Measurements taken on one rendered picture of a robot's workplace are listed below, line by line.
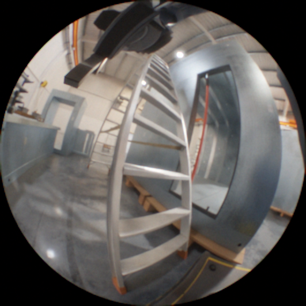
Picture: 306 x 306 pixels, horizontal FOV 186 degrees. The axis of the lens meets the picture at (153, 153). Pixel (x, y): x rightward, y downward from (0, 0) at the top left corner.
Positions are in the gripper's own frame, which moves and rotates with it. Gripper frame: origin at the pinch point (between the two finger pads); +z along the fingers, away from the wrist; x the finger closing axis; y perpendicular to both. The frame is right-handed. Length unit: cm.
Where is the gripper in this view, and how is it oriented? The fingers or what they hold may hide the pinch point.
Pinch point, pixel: (97, 32)
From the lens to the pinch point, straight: 13.4
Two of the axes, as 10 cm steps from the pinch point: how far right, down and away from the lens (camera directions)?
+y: 7.0, 2.3, 6.8
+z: -0.3, 9.6, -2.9
